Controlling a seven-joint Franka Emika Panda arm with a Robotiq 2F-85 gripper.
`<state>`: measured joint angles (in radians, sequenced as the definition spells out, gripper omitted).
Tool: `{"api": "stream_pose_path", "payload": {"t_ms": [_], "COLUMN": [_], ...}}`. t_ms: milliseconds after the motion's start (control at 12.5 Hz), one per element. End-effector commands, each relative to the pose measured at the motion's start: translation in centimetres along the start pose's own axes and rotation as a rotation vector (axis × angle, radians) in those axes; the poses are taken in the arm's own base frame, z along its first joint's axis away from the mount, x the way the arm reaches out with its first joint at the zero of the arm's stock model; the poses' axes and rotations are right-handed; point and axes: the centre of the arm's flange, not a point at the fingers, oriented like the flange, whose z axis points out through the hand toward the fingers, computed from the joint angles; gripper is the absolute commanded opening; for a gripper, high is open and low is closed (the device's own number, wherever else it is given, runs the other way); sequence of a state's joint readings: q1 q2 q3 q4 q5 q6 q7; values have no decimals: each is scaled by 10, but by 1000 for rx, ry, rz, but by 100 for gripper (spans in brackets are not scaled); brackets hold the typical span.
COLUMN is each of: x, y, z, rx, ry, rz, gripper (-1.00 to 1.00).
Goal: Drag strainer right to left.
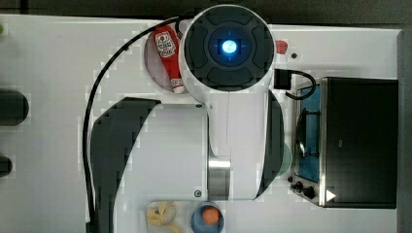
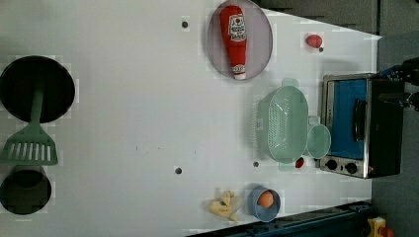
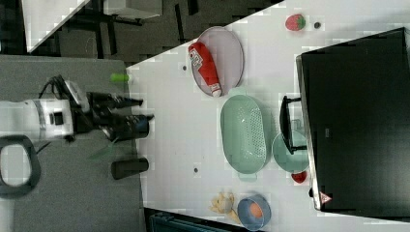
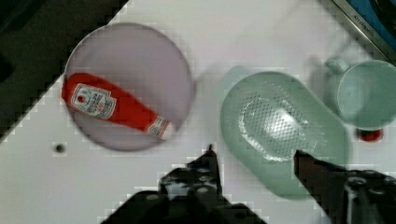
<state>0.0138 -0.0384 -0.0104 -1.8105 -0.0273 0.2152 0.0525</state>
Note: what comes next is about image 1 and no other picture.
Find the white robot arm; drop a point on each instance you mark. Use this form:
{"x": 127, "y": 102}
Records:
{"x": 223, "y": 140}

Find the pink round plate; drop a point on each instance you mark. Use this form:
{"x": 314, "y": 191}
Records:
{"x": 155, "y": 66}

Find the red ketchup bottle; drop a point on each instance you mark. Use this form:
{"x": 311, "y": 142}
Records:
{"x": 167, "y": 47}

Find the light green plate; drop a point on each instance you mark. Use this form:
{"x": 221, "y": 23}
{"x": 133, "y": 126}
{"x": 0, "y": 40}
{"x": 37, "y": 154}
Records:
{"x": 287, "y": 160}

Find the orange ball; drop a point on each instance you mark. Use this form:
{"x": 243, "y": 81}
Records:
{"x": 211, "y": 215}

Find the red toy strawberry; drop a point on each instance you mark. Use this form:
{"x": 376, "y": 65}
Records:
{"x": 281, "y": 46}

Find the blue bowl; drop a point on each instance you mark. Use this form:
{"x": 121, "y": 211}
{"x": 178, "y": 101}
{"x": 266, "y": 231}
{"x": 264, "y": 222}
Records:
{"x": 198, "y": 225}

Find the black toaster oven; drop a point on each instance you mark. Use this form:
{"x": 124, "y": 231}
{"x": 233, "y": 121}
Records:
{"x": 345, "y": 143}

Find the black camera box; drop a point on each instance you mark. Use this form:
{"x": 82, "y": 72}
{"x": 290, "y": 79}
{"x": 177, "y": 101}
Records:
{"x": 283, "y": 80}

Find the small black cylinder post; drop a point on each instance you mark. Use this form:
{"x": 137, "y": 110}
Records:
{"x": 6, "y": 166}

